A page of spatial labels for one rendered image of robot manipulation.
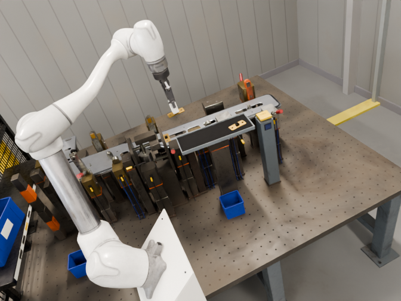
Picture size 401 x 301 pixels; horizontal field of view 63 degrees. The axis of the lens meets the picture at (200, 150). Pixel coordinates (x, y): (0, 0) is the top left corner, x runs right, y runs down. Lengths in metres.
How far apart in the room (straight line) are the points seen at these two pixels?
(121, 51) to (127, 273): 0.93
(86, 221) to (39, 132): 0.46
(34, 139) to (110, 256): 0.52
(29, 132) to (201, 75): 2.93
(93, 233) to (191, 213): 0.59
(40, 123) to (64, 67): 2.37
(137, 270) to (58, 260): 0.74
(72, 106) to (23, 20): 2.27
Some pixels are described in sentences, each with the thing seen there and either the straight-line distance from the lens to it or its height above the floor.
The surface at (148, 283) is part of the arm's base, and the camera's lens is 1.46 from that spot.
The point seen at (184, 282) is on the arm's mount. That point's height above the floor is 0.98.
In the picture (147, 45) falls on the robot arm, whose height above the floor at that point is 1.64.
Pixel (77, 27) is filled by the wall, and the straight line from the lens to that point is 3.51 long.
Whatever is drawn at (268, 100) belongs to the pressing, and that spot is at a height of 1.00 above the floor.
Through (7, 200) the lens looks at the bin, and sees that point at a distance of 1.85.
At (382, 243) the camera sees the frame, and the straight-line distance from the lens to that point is 2.35.
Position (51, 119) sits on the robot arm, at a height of 1.58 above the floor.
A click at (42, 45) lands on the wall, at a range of 3.54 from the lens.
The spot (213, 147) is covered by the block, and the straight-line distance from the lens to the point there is 1.58.
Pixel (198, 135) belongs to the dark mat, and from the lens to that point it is 1.60.
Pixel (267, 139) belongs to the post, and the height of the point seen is 1.03.
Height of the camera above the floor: 2.08
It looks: 38 degrees down
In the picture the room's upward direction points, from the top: 17 degrees counter-clockwise
